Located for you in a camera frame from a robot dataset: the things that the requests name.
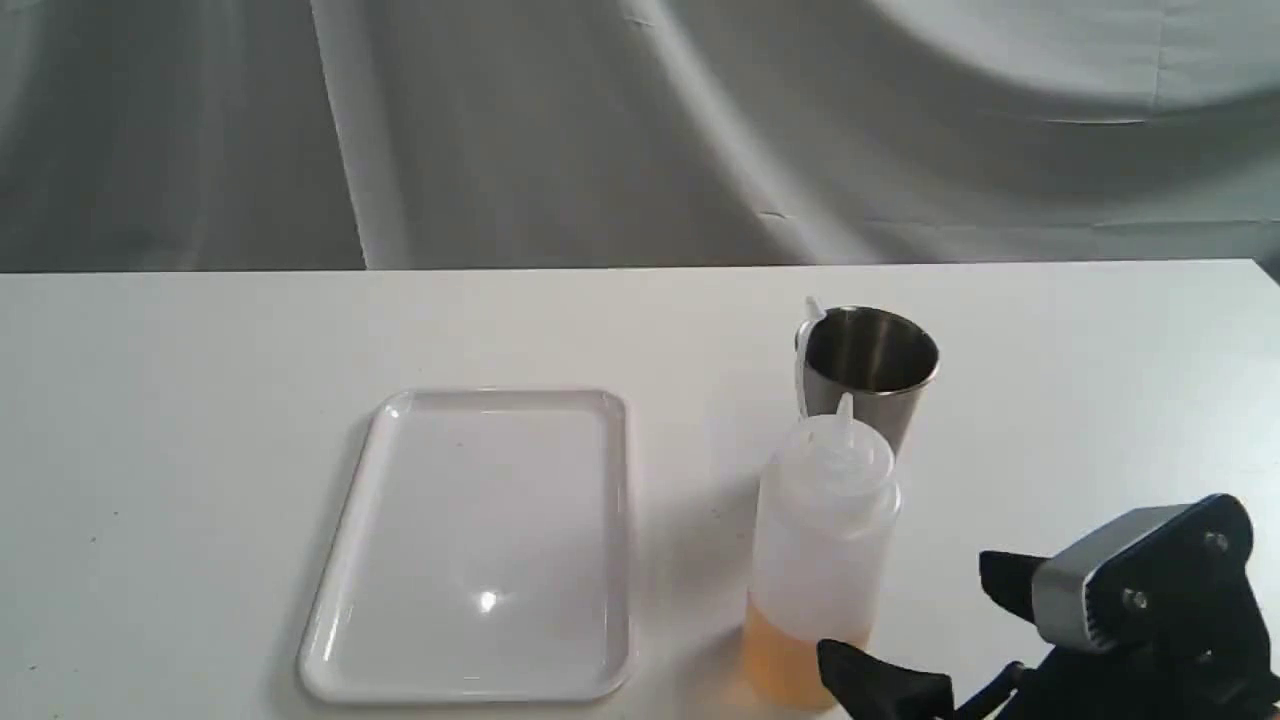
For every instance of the stainless steel cup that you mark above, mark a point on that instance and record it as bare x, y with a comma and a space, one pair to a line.
880, 359

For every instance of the clear plastic squeeze bottle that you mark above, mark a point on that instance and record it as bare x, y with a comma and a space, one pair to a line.
827, 505

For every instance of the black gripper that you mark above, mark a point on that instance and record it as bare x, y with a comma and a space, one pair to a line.
1151, 616

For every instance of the grey fabric backdrop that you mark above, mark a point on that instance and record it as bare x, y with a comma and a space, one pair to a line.
207, 136

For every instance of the white plastic tray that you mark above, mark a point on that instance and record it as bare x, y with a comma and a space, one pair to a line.
482, 554

